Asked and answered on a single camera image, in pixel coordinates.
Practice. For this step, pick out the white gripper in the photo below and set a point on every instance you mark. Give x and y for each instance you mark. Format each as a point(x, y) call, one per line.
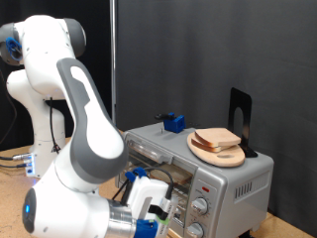
point(147, 191)

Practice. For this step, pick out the red oven indicator light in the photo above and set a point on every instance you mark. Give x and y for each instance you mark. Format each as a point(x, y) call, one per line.
point(205, 189)

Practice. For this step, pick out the vertical metal pole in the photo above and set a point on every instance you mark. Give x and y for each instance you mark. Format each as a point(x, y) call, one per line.
point(113, 66)

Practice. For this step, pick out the black backdrop curtain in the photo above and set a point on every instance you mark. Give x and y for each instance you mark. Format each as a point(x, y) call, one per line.
point(95, 33)

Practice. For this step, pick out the dark grey backdrop panel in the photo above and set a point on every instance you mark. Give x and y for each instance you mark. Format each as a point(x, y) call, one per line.
point(214, 49)

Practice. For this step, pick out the silver oven timer knob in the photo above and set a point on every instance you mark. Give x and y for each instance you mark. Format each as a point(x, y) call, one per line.
point(195, 230)

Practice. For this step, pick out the blue mounted wrist camera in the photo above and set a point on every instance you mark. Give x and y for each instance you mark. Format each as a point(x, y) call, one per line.
point(147, 228)

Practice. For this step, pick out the silver toaster oven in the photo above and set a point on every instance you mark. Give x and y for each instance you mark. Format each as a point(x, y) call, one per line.
point(231, 205)

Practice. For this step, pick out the oval wooden cutting board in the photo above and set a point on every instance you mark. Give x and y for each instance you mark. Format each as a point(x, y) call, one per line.
point(224, 158)

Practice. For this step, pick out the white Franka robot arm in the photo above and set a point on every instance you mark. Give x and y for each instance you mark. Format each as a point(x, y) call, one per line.
point(92, 139)

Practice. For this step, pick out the metal spatula with blue block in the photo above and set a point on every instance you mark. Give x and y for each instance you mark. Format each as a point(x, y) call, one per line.
point(174, 124)

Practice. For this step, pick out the black metal bookend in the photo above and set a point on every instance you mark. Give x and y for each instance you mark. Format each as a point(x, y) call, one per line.
point(246, 99)

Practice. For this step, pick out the silver oven temperature knob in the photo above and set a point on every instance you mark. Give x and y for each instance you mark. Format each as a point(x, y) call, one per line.
point(199, 206)

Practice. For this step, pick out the tan bread slice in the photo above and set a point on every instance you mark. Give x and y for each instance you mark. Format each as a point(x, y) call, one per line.
point(206, 148)
point(216, 136)

